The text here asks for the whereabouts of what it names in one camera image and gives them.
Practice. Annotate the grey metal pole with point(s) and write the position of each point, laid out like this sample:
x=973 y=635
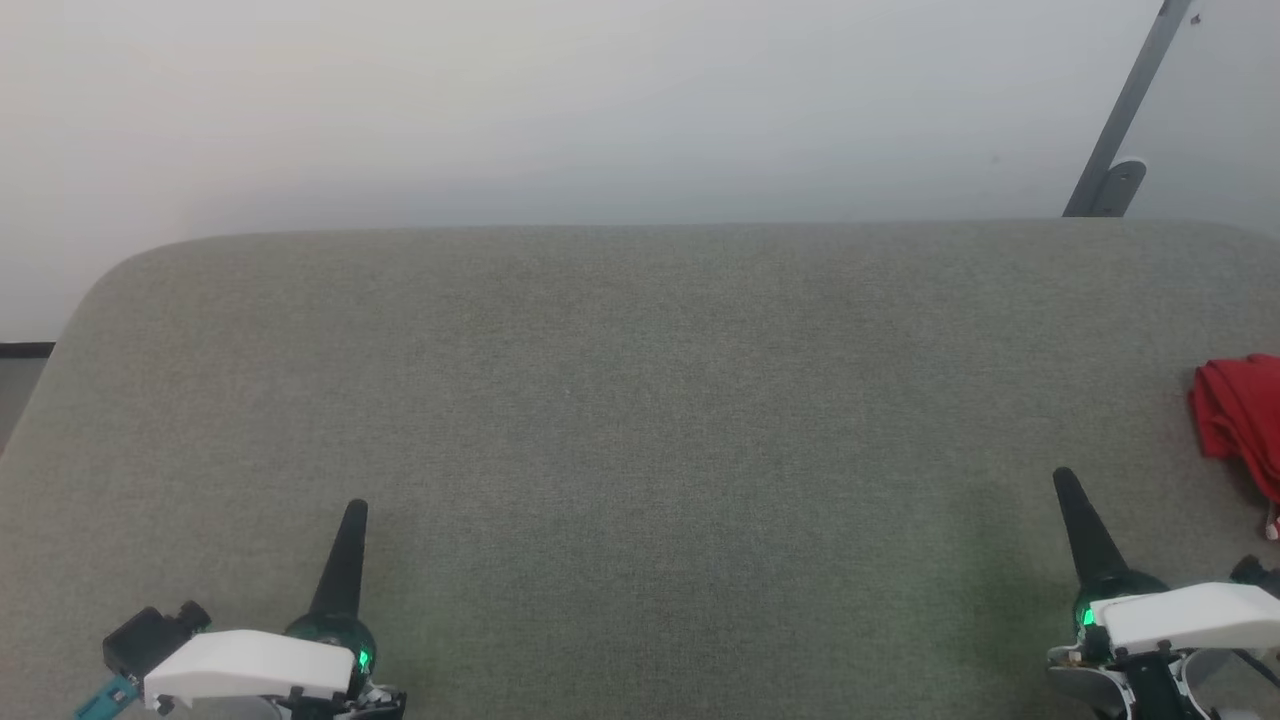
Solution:
x=1130 y=100

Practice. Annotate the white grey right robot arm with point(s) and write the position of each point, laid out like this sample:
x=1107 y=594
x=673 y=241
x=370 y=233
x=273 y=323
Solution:
x=1100 y=690

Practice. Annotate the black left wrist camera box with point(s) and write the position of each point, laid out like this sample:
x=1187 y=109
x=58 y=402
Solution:
x=145 y=640

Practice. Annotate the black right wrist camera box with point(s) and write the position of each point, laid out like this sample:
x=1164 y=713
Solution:
x=1255 y=575

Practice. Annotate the red basketball jersey number 23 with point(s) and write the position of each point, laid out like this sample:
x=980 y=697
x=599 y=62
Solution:
x=1245 y=410

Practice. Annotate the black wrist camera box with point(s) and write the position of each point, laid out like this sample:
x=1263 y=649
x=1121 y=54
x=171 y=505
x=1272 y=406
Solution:
x=145 y=640
x=1255 y=575

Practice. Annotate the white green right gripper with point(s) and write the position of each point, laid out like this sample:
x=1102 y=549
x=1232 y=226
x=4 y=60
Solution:
x=1190 y=615

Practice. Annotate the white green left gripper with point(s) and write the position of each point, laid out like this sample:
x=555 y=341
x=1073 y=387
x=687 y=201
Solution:
x=250 y=665

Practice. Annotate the black skirting strip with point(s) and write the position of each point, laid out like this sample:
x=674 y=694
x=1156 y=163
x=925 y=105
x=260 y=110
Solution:
x=25 y=350

